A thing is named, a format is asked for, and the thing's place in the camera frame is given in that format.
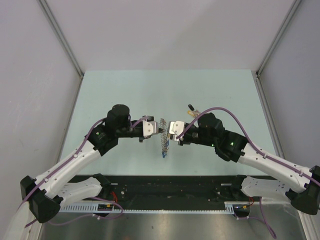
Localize yellow tag key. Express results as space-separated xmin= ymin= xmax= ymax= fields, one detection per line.
xmin=187 ymin=110 xmax=198 ymax=118

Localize black tag key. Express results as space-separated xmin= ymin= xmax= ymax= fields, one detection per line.
xmin=188 ymin=104 xmax=195 ymax=111

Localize right aluminium frame post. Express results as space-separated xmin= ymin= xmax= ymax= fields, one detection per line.
xmin=256 ymin=0 xmax=305 ymax=76

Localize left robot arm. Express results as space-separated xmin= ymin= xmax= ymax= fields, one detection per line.
xmin=20 ymin=104 xmax=164 ymax=223

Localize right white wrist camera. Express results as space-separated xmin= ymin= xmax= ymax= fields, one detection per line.
xmin=167 ymin=121 xmax=186 ymax=142

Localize slotted cable duct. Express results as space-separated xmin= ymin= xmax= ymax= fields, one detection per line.
xmin=59 ymin=202 xmax=235 ymax=215

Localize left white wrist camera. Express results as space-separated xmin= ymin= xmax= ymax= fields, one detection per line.
xmin=142 ymin=116 xmax=159 ymax=136

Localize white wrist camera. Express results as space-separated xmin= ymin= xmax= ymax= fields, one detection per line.
xmin=167 ymin=121 xmax=186 ymax=142
xmin=142 ymin=116 xmax=159 ymax=136

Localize left aluminium frame post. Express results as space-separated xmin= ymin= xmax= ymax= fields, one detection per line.
xmin=37 ymin=0 xmax=85 ymax=77

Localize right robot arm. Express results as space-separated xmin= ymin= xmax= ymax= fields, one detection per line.
xmin=167 ymin=113 xmax=320 ymax=215

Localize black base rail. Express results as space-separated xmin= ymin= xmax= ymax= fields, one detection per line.
xmin=67 ymin=173 xmax=261 ymax=211

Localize aluminium frame post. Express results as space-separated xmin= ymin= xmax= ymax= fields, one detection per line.
xmin=256 ymin=0 xmax=305 ymax=76
xmin=37 ymin=0 xmax=85 ymax=77

